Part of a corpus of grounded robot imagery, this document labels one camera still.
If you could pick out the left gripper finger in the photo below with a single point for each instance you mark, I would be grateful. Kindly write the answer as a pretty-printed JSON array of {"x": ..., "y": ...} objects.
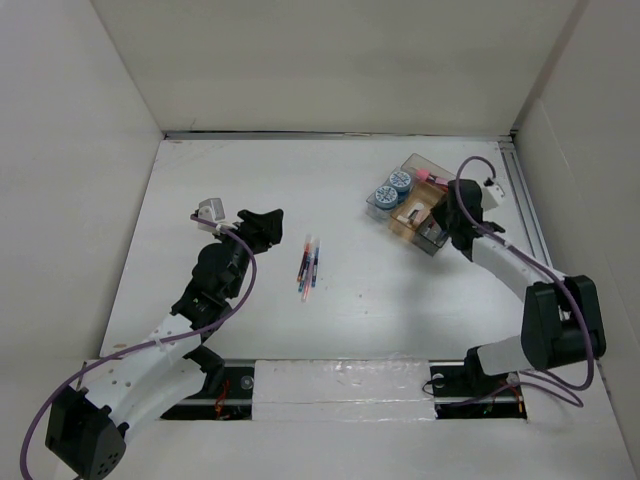
[
  {"x": 272, "y": 222},
  {"x": 273, "y": 238}
]

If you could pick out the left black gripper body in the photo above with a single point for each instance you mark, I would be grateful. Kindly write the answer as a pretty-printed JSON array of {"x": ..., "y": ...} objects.
[{"x": 255, "y": 239}]

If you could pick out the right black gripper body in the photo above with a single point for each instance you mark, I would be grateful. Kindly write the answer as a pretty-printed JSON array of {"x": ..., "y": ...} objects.
[{"x": 444, "y": 216}]

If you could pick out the blue tape roll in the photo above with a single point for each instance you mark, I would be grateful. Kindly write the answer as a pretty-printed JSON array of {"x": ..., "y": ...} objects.
[
  {"x": 401, "y": 181},
  {"x": 386, "y": 197}
]

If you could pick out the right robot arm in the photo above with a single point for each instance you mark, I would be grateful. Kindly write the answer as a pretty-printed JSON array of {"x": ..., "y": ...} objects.
[{"x": 562, "y": 321}]

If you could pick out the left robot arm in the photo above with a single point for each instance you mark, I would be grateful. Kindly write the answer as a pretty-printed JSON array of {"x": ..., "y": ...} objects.
[{"x": 90, "y": 427}]

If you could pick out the clear compartment desk organizer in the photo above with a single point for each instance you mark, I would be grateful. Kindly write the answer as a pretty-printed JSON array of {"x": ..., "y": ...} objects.
[{"x": 428, "y": 236}]

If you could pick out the blue gel pen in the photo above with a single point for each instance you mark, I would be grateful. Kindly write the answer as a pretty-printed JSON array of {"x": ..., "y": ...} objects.
[{"x": 315, "y": 262}]

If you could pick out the pink red gel pen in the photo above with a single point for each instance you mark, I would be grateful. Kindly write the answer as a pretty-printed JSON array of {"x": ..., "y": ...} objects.
[{"x": 306, "y": 287}]

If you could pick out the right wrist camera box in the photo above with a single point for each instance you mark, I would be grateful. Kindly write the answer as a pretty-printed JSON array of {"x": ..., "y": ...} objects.
[{"x": 493, "y": 194}]

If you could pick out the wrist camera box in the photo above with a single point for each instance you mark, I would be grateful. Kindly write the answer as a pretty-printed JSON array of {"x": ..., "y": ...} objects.
[
  {"x": 211, "y": 210},
  {"x": 493, "y": 194}
]

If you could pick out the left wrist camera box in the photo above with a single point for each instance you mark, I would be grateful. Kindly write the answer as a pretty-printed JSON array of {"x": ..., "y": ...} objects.
[{"x": 211, "y": 210}]

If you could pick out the aluminium side rail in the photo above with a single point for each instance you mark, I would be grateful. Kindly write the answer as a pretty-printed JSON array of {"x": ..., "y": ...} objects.
[{"x": 535, "y": 238}]

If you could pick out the metal base rail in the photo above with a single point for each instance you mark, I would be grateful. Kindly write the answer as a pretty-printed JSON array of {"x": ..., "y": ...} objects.
[{"x": 397, "y": 390}]

